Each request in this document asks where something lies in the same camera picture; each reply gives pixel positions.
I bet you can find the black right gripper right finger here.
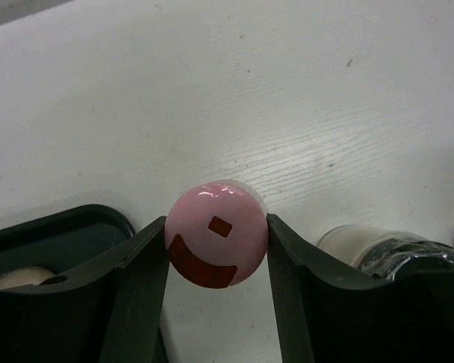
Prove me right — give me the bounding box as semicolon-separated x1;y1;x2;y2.
267;214;454;362

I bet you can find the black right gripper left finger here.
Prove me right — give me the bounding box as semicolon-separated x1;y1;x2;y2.
0;217;169;362

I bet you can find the yellow cap spice bottle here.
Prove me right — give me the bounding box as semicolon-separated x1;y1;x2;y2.
0;266;54;290

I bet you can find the pink cap spice bottle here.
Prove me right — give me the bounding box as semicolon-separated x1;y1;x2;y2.
164;180;269;289

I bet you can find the black pump bottle left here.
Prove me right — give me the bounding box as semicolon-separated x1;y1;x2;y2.
318;225;454;281

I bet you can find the black rectangular tray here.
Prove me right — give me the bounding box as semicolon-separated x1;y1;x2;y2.
0;204;135;274

